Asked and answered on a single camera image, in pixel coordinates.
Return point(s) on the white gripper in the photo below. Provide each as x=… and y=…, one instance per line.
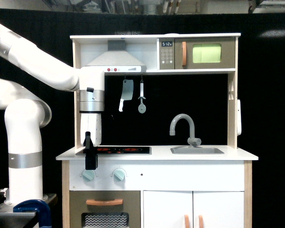
x=91, y=137

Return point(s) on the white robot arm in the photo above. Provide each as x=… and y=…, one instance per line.
x=25, y=113

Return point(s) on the black toy stovetop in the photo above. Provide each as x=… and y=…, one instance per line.
x=123, y=150

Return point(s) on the left mint stove knob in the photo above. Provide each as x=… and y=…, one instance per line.
x=88, y=175

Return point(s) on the mint stove knob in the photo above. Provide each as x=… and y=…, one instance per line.
x=88, y=175
x=119, y=174

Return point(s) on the right mint stove knob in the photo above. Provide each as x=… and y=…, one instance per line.
x=119, y=174

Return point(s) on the toy oven door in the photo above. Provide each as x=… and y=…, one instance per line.
x=105, y=209

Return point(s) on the blue C-clamp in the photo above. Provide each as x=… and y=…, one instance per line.
x=40, y=207

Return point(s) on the toy pizza cutter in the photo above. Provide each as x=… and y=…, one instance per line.
x=141, y=107

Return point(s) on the white wooden toy kitchen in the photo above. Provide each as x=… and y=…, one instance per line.
x=184, y=108

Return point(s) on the toy cleaver knife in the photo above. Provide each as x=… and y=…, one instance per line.
x=127, y=93

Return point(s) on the left white cabinet door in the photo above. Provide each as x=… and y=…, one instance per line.
x=167, y=209

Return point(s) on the white cabinet door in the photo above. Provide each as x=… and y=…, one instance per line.
x=218, y=209
x=167, y=209

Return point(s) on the grey toy sink basin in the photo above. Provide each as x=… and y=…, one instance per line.
x=196, y=150

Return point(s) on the grey toy range hood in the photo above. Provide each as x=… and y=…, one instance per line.
x=117, y=60

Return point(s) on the right white cabinet door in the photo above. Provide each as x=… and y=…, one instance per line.
x=218, y=209

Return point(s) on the white side-mounted holder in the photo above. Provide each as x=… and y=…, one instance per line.
x=239, y=123

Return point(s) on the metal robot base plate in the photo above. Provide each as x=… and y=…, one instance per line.
x=33, y=213

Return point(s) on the toy microwave with orange handle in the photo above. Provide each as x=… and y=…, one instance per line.
x=196, y=53

